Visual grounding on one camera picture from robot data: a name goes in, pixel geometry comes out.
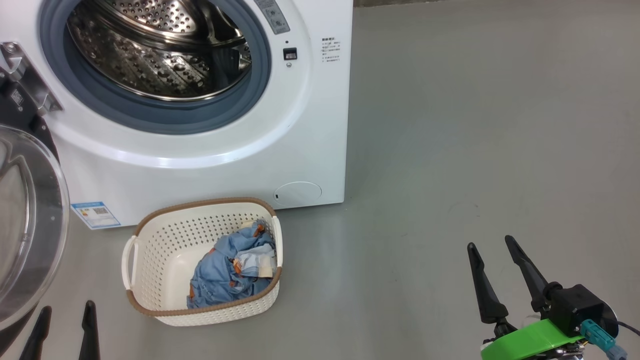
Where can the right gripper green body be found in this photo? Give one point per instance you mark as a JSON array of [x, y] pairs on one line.
[[530, 342]]

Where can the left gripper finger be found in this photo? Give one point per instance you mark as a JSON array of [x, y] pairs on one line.
[[90, 335], [37, 340]]

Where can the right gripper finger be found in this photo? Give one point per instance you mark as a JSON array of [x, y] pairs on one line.
[[530, 280], [487, 295]]

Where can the washing machine glass door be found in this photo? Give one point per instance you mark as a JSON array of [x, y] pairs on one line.
[[30, 225]]

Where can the blue garment with orange print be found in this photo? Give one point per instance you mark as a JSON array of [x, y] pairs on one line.
[[215, 280]]

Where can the pale blue and cream garment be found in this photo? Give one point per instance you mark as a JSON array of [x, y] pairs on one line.
[[255, 262]]

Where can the white front-load washing machine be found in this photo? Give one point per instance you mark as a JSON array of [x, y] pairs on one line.
[[210, 150]]

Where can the stainless steel washing machine drum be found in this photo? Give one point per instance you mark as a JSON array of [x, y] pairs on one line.
[[150, 55]]

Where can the cream perforated laundry basket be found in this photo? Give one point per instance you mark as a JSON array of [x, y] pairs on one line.
[[160, 250]]

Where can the blue energy label sticker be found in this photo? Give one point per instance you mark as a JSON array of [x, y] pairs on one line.
[[96, 215]]

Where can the round white filter cover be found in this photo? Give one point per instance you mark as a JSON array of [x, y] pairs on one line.
[[298, 193]]

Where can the grey warning sticker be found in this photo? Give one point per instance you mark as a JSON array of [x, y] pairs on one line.
[[274, 17]]

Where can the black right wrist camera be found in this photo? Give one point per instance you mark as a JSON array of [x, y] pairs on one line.
[[580, 305]]

